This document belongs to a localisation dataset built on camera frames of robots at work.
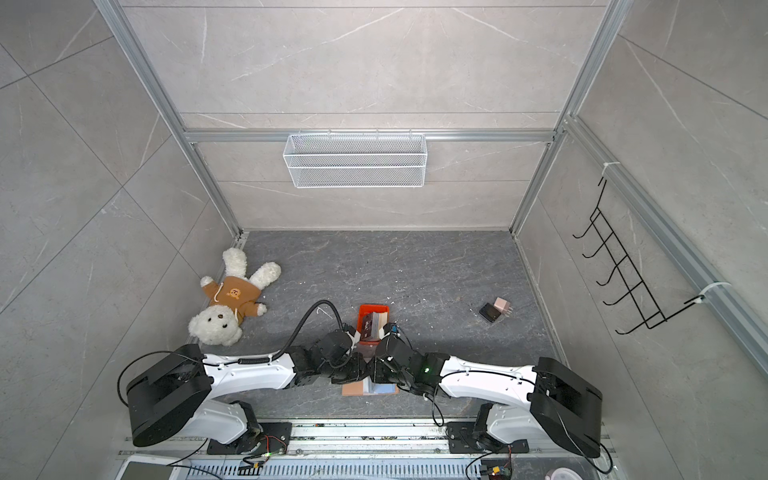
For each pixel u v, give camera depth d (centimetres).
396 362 60
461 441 74
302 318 68
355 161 100
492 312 95
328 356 66
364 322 92
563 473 67
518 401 44
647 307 61
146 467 66
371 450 73
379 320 90
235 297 92
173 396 42
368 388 82
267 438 73
